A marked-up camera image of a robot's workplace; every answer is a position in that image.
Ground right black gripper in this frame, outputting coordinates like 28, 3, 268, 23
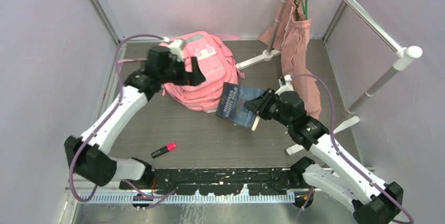
243, 88, 293, 128

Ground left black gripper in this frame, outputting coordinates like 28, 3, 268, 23
160, 56, 205, 87

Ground Nineteen Eighty-Four blue book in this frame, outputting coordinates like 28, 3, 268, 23
216, 82, 264, 131

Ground pink student backpack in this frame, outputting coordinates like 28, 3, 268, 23
115, 31, 243, 113

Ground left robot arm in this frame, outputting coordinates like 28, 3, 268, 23
64, 46, 206, 189

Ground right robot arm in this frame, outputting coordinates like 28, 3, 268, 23
244, 89, 404, 223

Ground pink capped black marker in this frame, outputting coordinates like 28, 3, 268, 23
151, 142, 176, 158

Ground pink hanging trousers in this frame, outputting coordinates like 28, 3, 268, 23
272, 0, 322, 120

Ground white metal clothes rack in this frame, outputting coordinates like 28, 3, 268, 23
236, 0, 423, 134

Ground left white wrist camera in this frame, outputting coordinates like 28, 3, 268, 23
163, 37, 186, 62

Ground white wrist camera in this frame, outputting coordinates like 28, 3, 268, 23
276, 74, 294, 95
163, 37, 186, 62

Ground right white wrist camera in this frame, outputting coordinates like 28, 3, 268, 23
276, 74, 294, 95

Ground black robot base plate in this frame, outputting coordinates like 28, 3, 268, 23
130, 167, 310, 196

